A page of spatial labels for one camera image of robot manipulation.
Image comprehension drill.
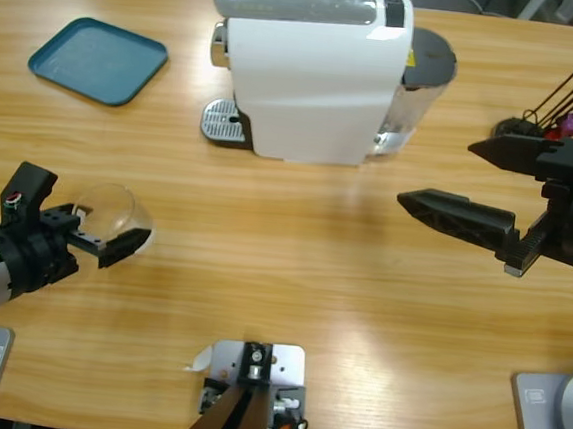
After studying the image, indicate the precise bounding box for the teal plastic tray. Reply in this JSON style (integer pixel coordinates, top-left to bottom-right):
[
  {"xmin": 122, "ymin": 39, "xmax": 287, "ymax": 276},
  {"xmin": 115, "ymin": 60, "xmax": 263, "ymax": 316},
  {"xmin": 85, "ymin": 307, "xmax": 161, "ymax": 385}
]
[{"xmin": 24, "ymin": 12, "xmax": 173, "ymax": 112}]

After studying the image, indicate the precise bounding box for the clear glass cup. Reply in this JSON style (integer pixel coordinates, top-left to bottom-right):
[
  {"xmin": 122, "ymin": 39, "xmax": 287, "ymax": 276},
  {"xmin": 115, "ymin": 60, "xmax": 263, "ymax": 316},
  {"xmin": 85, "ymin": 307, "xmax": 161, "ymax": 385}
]
[{"xmin": 69, "ymin": 179, "xmax": 158, "ymax": 253}]

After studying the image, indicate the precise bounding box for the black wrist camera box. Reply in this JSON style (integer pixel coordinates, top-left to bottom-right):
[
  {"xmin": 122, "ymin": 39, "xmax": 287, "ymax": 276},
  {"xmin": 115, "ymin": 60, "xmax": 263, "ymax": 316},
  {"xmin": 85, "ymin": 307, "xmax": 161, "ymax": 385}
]
[{"xmin": 0, "ymin": 159, "xmax": 60, "ymax": 235}]

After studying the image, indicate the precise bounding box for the white capsule coffee machine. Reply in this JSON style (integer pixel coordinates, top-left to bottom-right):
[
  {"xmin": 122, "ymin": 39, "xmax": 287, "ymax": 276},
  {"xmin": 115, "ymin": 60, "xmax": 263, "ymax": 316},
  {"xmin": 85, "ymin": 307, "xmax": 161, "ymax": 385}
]
[{"xmin": 198, "ymin": 0, "xmax": 418, "ymax": 174}]

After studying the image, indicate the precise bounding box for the dark mount post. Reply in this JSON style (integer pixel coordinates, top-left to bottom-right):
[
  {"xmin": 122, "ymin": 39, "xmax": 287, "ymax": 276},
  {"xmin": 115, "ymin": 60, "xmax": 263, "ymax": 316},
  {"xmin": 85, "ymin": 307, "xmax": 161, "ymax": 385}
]
[{"xmin": 179, "ymin": 335, "xmax": 276, "ymax": 429}]

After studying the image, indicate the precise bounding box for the white mount block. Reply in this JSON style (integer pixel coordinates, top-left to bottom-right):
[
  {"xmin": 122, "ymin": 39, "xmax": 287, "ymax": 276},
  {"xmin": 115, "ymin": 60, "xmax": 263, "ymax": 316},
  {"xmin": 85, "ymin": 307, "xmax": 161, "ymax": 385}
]
[{"xmin": 196, "ymin": 336, "xmax": 312, "ymax": 429}]

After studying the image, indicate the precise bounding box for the white paper tag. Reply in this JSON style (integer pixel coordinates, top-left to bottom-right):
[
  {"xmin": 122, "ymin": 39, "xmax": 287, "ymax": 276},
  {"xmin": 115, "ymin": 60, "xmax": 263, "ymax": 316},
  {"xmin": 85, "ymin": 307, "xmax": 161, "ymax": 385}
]
[{"xmin": 182, "ymin": 343, "xmax": 214, "ymax": 375}]

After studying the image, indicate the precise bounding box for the metal drip tray grid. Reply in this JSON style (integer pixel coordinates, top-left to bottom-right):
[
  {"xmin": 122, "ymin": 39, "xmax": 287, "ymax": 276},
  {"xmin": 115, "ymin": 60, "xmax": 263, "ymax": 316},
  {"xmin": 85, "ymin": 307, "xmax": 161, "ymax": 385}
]
[{"xmin": 200, "ymin": 96, "xmax": 253, "ymax": 147}]

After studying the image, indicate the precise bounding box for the clear water tank dark lid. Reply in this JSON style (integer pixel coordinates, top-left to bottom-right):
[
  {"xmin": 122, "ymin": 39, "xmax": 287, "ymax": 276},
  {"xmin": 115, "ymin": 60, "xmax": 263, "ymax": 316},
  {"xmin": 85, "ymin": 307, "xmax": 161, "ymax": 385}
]
[{"xmin": 371, "ymin": 24, "xmax": 462, "ymax": 166}]

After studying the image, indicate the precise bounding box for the grey coffee machine lever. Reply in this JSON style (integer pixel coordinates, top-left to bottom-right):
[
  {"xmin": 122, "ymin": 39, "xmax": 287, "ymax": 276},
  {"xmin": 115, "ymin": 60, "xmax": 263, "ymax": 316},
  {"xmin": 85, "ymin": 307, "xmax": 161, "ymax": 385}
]
[{"xmin": 210, "ymin": 0, "xmax": 380, "ymax": 32}]

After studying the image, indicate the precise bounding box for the black capsule holder with rods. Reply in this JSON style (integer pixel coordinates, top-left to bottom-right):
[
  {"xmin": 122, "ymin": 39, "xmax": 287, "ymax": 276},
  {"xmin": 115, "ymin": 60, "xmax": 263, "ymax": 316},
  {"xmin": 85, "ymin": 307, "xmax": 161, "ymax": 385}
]
[{"xmin": 493, "ymin": 25, "xmax": 573, "ymax": 146}]

